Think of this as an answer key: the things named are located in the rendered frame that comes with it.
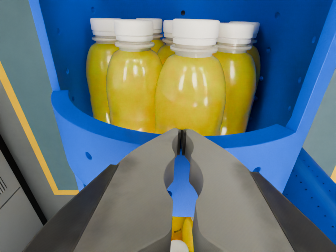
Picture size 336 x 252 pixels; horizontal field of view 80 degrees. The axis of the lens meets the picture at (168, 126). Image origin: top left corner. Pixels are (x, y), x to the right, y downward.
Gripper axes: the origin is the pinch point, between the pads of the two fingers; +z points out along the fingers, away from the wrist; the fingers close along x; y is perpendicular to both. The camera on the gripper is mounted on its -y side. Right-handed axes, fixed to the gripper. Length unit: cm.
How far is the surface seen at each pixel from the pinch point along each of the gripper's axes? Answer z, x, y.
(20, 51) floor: 123, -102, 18
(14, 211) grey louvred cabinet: 97, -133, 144
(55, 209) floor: 123, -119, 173
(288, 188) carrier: 58, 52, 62
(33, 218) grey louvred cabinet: 108, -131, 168
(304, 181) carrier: 58, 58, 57
